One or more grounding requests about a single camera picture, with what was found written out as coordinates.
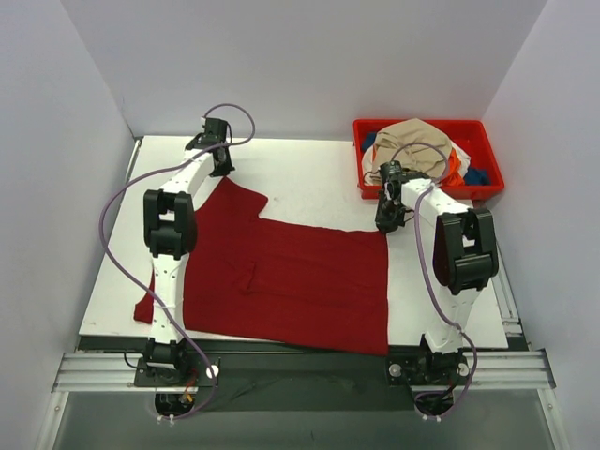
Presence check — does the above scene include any red t-shirt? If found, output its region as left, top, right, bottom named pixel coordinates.
left=132, top=175, right=391, bottom=356

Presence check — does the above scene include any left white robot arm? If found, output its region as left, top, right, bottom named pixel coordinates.
left=142, top=146, right=233, bottom=386

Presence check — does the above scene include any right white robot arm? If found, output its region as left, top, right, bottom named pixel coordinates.
left=375, top=178, right=499, bottom=383

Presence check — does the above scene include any orange t-shirt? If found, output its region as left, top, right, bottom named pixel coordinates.
left=442, top=149, right=465, bottom=187

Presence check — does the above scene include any beige t-shirt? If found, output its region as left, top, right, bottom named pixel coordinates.
left=371, top=118, right=453, bottom=179

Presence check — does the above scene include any blue t-shirt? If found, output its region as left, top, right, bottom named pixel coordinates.
left=359, top=132, right=491, bottom=186

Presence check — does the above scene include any red plastic bin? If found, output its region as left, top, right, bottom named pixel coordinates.
left=352, top=118, right=504, bottom=201

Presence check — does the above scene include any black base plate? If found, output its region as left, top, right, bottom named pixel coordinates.
left=133, top=344, right=463, bottom=413

